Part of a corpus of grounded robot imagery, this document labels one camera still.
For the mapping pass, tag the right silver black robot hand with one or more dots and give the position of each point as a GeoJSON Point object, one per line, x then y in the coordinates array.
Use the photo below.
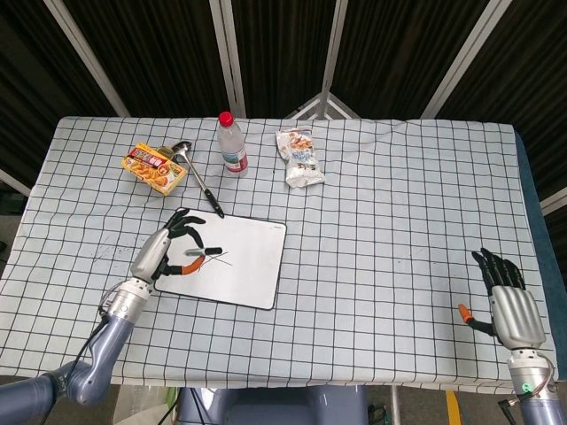
{"type": "Point", "coordinates": [516, 316]}

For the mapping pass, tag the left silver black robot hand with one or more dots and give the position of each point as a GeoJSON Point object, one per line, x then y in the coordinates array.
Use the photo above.
{"type": "Point", "coordinates": [148, 259]}

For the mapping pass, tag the green whiteboard marker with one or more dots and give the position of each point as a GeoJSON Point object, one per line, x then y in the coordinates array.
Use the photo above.
{"type": "Point", "coordinates": [195, 252]}

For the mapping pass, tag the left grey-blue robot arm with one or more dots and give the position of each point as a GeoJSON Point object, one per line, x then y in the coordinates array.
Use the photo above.
{"type": "Point", "coordinates": [111, 338]}

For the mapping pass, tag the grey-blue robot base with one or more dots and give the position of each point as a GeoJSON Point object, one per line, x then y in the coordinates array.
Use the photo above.
{"type": "Point", "coordinates": [274, 405]}

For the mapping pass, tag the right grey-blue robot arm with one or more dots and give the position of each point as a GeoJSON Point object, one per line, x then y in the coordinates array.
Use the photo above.
{"type": "Point", "coordinates": [529, 369]}

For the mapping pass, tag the yellow curry box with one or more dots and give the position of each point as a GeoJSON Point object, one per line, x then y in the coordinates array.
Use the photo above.
{"type": "Point", "coordinates": [153, 170]}

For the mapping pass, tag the blue table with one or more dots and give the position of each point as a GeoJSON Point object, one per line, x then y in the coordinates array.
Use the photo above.
{"type": "Point", "coordinates": [538, 230]}

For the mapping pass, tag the white drawing board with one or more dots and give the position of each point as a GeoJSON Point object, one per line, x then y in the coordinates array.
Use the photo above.
{"type": "Point", "coordinates": [248, 270]}

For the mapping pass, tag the small tin can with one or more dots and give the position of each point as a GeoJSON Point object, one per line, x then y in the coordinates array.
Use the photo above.
{"type": "Point", "coordinates": [167, 152]}

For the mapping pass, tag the clear bottle red cap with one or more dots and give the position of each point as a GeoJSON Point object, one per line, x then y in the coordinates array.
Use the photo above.
{"type": "Point", "coordinates": [232, 150]}

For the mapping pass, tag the metal table leg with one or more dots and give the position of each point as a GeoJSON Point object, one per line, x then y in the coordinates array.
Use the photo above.
{"type": "Point", "coordinates": [395, 405]}

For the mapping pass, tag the white checkered tablecloth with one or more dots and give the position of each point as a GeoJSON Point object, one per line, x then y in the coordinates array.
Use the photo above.
{"type": "Point", "coordinates": [376, 243]}

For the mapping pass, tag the white snack bag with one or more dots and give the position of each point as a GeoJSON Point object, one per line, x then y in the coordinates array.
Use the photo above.
{"type": "Point", "coordinates": [301, 159]}

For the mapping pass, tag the white triangular partition foot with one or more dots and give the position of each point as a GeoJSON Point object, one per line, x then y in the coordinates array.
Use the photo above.
{"type": "Point", "coordinates": [312, 107]}

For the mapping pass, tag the white partition frame bar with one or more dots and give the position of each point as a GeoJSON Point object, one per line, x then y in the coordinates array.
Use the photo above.
{"type": "Point", "coordinates": [15, 182]}
{"type": "Point", "coordinates": [553, 202]}

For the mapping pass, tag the white partition frame post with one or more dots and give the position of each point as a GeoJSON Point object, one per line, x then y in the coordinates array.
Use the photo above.
{"type": "Point", "coordinates": [228, 53]}
{"type": "Point", "coordinates": [84, 53]}
{"type": "Point", "coordinates": [334, 44]}
{"type": "Point", "coordinates": [469, 53]}

